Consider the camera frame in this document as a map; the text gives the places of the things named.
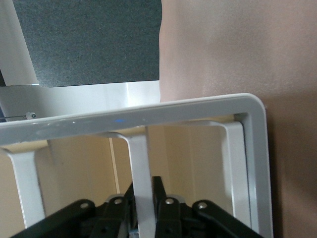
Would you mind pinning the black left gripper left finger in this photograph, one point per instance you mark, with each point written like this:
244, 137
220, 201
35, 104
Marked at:
74, 218

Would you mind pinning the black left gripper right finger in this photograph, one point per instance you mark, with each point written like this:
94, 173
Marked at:
198, 220

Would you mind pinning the white drawer cabinet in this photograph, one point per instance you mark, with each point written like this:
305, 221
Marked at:
173, 111

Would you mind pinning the brown table cover sheet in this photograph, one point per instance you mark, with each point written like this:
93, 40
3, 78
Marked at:
235, 49

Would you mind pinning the white frame beam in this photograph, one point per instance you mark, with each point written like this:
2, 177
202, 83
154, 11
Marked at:
17, 49

